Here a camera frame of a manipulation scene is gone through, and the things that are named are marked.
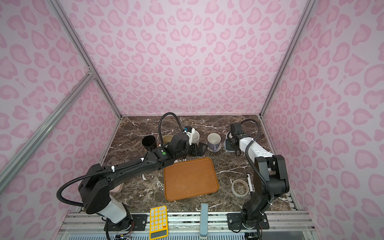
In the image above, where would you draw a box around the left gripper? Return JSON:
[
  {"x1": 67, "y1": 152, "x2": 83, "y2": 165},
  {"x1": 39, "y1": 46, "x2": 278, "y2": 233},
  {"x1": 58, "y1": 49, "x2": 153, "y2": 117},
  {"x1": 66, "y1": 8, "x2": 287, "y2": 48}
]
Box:
[{"x1": 175, "y1": 141, "x2": 209, "y2": 162}]

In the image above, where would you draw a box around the white mug purple handle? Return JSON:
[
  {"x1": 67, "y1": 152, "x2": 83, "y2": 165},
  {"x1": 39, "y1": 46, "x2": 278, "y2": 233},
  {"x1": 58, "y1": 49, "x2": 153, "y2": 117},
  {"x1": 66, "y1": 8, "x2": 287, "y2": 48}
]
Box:
[{"x1": 207, "y1": 133, "x2": 222, "y2": 153}]

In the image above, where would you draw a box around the cream yellow mug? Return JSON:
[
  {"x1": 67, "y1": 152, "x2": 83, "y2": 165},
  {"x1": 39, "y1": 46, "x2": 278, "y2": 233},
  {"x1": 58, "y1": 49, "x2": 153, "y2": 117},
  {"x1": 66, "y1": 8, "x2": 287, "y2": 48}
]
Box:
[{"x1": 162, "y1": 135, "x2": 173, "y2": 145}]

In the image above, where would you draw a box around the black mug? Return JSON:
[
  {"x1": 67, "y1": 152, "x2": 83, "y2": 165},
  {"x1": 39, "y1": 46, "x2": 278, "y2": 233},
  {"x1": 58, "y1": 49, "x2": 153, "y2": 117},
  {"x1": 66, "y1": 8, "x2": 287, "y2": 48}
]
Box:
[{"x1": 142, "y1": 135, "x2": 158, "y2": 152}]

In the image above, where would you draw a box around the white mug blue handle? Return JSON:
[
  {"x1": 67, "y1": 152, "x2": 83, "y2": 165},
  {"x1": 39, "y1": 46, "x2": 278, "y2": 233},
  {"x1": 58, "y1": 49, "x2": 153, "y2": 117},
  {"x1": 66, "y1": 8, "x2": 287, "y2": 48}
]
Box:
[{"x1": 226, "y1": 132, "x2": 233, "y2": 144}]

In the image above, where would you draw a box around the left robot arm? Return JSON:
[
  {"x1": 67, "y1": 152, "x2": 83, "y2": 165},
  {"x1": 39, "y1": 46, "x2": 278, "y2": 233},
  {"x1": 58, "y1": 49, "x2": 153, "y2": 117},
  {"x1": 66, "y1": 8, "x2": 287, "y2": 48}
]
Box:
[{"x1": 79, "y1": 133, "x2": 208, "y2": 226}]

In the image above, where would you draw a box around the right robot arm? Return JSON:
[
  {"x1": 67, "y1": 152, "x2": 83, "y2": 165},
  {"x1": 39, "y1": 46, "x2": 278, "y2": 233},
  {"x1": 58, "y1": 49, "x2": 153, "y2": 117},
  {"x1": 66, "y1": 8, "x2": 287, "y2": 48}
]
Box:
[{"x1": 225, "y1": 119, "x2": 290, "y2": 228}]

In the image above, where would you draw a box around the orange wooden tray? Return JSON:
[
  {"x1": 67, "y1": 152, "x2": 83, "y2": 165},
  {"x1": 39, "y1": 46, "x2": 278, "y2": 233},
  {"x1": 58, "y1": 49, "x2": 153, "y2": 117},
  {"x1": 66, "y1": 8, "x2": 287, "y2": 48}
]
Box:
[{"x1": 164, "y1": 158, "x2": 219, "y2": 201}]

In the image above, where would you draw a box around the clear tape roll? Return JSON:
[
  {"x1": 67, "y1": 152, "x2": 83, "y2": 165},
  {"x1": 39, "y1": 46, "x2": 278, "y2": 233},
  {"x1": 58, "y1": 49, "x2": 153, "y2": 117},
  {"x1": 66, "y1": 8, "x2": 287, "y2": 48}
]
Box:
[{"x1": 231, "y1": 180, "x2": 250, "y2": 198}]

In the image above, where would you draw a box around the light blue bar tool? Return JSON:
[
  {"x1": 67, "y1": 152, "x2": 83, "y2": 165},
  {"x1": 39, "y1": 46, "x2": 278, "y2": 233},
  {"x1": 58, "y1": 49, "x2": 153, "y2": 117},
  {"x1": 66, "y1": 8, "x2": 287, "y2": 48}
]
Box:
[{"x1": 199, "y1": 203, "x2": 209, "y2": 240}]

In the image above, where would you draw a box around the yellow calculator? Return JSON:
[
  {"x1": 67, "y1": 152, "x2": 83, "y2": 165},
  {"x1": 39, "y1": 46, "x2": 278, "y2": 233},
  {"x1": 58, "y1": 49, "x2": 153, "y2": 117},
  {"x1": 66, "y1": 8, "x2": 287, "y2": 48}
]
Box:
[{"x1": 149, "y1": 206, "x2": 169, "y2": 240}]

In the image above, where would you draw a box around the pink pencil case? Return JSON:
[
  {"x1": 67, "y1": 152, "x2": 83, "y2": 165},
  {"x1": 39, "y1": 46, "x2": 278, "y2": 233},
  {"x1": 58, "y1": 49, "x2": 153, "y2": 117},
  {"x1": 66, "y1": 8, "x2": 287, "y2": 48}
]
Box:
[{"x1": 110, "y1": 184, "x2": 124, "y2": 193}]

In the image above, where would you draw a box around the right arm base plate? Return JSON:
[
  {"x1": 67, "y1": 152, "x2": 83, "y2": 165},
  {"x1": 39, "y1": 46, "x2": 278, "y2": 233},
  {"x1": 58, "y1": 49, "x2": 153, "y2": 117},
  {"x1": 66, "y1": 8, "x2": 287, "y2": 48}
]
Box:
[{"x1": 226, "y1": 213, "x2": 270, "y2": 231}]

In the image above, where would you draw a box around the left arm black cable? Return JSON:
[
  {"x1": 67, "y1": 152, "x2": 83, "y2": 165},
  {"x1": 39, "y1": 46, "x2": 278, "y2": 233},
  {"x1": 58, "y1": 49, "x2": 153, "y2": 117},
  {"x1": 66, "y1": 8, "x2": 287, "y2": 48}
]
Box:
[{"x1": 56, "y1": 112, "x2": 184, "y2": 208}]

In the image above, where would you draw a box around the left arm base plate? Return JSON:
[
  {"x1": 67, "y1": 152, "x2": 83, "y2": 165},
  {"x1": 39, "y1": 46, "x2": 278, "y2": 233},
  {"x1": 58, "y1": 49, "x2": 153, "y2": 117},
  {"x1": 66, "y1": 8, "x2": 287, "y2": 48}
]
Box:
[{"x1": 104, "y1": 214, "x2": 148, "y2": 232}]

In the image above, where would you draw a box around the aluminium front rail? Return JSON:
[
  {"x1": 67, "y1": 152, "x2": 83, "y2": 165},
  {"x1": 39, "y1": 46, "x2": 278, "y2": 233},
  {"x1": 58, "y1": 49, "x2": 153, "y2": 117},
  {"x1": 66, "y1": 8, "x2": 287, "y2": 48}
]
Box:
[{"x1": 57, "y1": 211, "x2": 319, "y2": 240}]

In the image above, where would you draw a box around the aluminium diagonal frame bar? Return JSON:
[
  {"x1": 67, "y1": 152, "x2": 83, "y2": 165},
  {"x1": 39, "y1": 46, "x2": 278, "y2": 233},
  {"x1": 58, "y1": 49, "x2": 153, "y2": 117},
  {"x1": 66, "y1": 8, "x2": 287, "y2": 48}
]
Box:
[{"x1": 1, "y1": 71, "x2": 95, "y2": 193}]

